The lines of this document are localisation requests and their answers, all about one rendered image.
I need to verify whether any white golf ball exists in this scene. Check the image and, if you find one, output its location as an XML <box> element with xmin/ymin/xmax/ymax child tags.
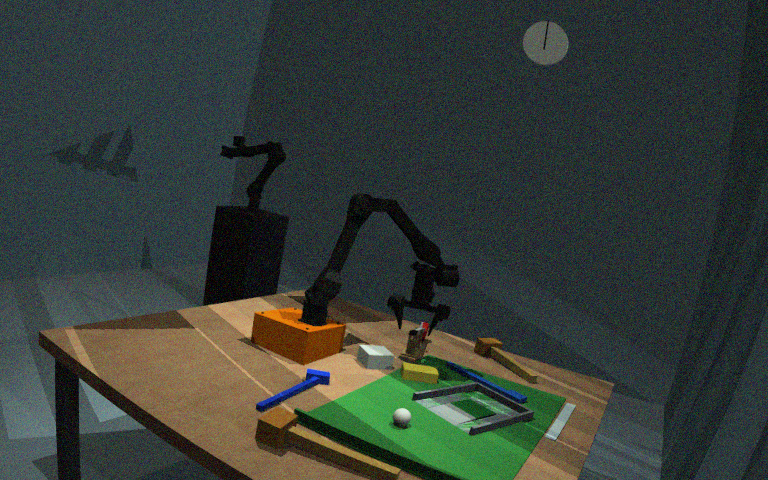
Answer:
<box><xmin>393</xmin><ymin>408</ymin><xmax>412</xmax><ymax>426</ymax></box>

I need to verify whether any brown wooden mallet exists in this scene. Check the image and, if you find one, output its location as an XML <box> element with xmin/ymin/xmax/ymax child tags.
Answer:
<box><xmin>474</xmin><ymin>338</ymin><xmax>538</xmax><ymax>383</ymax></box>
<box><xmin>255</xmin><ymin>407</ymin><xmax>401</xmax><ymax>480</ymax></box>

